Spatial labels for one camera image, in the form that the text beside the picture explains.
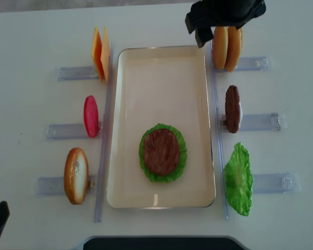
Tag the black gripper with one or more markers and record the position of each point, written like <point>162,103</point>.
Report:
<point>206,14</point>

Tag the brown meat patty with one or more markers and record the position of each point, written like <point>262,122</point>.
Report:
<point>161,152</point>
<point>232,109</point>

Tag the right orange cheese slice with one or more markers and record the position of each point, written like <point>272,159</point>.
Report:
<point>105,55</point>

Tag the orange cheese slice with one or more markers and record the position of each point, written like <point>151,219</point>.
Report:
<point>105,55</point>
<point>96,53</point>

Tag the left orange cheese slice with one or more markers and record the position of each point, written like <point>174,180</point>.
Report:
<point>96,53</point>

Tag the upright red tomato slice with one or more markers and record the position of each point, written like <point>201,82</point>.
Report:
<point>91,116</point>

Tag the green lettuce leaf on tray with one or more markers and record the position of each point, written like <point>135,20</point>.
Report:
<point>182,158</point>

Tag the upright green lettuce leaf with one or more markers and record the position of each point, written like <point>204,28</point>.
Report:
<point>239,180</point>

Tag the upright sliced bread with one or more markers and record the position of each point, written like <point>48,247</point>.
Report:
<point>76,176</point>

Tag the cream rectangular tray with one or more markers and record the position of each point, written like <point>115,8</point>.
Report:
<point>161,85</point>

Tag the clear long right rail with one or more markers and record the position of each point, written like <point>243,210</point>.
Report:
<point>219,146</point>

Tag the clear long rail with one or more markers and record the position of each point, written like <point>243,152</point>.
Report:
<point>106,131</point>
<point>219,146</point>

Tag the clear bun holder rail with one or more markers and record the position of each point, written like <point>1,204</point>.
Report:
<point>256,63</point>

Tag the clear patty holder rail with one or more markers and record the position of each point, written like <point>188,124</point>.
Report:
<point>263,122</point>

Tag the clear cheese holder rail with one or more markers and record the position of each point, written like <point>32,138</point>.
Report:
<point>76,73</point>

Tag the clear long left rail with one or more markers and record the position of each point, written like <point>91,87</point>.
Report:
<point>106,131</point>

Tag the clear tomato holder rail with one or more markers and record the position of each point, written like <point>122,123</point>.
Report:
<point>69,131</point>

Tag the clear lettuce holder rail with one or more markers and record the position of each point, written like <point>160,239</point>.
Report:
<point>286,182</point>

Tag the clear bread holder rail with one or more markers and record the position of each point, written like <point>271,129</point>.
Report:
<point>49,186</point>

